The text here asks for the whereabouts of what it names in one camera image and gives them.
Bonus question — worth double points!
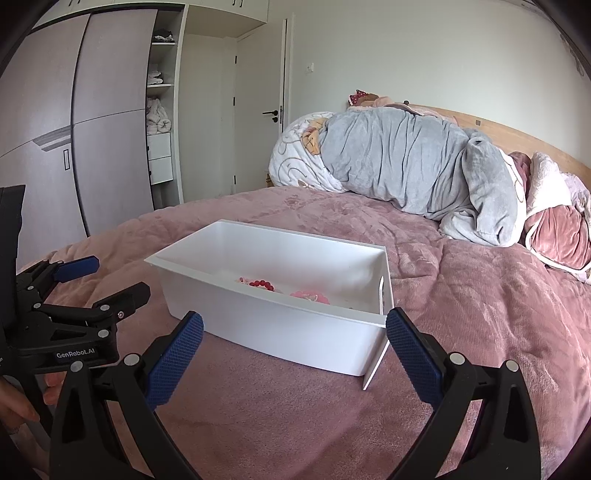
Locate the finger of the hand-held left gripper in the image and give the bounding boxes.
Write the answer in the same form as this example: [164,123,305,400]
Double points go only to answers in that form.
[28,282,152,343]
[16,255,100,302]

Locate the white patterned pillow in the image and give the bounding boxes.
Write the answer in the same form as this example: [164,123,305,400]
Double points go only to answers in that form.
[268,111,345,192]

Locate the pale pink cloth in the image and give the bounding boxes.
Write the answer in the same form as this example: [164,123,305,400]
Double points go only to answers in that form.
[369,95,458,121]

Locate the wooden headboard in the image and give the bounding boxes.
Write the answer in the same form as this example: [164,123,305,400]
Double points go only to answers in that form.
[406,106,591,190]

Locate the stack of white towels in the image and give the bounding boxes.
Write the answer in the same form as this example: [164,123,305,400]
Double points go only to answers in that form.
[146,98,172,134]

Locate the pink plush blanket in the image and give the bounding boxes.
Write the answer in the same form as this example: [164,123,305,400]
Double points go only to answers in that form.
[18,185,591,480]

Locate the pink velvet pillow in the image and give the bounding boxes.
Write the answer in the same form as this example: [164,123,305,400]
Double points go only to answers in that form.
[524,203,591,271]

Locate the grey plush blanket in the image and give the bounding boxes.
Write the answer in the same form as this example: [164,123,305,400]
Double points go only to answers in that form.
[321,107,527,247]

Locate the person's left hand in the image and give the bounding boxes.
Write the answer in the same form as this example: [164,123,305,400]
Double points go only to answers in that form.
[0,371,66,430]

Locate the white lace pillow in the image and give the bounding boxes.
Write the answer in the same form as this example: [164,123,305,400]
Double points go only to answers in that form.
[526,152,591,222]

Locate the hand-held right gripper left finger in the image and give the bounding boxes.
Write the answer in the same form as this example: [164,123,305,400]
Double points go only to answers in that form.
[48,311,205,480]

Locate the grey wardrobe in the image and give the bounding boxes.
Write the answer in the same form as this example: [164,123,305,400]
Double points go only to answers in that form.
[0,0,269,273]

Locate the white plastic storage box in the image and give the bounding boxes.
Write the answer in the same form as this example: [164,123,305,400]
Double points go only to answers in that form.
[144,220,395,391]

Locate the pink fabric accessory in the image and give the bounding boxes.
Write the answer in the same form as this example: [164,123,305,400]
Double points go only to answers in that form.
[288,288,331,305]

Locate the white wardrobe drawer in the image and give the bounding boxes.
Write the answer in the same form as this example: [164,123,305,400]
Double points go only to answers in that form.
[148,157,174,185]
[148,134,172,160]

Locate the white door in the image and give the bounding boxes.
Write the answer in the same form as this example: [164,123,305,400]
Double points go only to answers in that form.
[233,18,289,190]

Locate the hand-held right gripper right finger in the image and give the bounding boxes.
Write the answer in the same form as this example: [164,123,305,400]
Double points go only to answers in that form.
[385,307,542,480]

